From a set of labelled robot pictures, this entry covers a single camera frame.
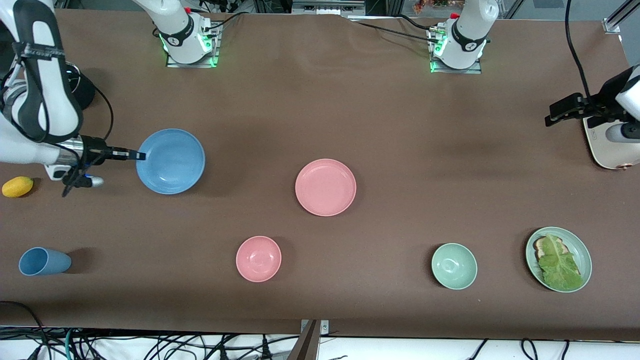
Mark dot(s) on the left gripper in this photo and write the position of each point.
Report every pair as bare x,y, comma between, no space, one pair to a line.
601,97

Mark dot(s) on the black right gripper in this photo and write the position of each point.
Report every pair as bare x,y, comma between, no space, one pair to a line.
93,148

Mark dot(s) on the blue shallow bowl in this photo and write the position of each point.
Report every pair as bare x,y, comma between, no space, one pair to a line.
172,162

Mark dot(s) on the pink shallow bowl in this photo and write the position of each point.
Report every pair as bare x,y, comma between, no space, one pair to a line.
326,187

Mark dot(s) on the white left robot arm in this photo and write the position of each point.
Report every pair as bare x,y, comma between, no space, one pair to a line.
467,35

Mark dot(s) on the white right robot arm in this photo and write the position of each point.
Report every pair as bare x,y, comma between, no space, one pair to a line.
55,100

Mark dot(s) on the beige toaster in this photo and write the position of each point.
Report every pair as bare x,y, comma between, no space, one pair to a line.
612,155

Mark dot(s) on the glass lid blue knob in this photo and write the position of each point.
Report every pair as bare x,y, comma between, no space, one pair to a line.
72,77

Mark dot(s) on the yellow lemon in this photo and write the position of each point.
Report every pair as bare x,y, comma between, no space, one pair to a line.
17,186

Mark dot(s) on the blue plastic cup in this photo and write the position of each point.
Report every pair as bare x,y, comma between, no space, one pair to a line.
42,261

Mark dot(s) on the toasted bread slice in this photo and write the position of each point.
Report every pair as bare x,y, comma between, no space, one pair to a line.
540,246

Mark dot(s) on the green plate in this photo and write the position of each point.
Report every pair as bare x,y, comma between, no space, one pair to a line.
582,255

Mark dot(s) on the green lettuce leaf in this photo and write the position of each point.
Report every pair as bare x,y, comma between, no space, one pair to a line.
560,267

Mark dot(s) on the small pink deep bowl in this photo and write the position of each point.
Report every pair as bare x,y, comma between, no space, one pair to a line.
258,259

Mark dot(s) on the small green deep bowl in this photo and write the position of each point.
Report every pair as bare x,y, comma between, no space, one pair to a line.
454,266

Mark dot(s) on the aluminium frame profile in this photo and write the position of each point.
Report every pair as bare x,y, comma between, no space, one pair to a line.
617,20

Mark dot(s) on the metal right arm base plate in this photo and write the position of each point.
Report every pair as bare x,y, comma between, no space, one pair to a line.
214,57

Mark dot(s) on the aluminium post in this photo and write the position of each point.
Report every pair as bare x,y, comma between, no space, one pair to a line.
306,345

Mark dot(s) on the metal table bracket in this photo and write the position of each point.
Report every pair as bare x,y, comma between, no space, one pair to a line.
325,327

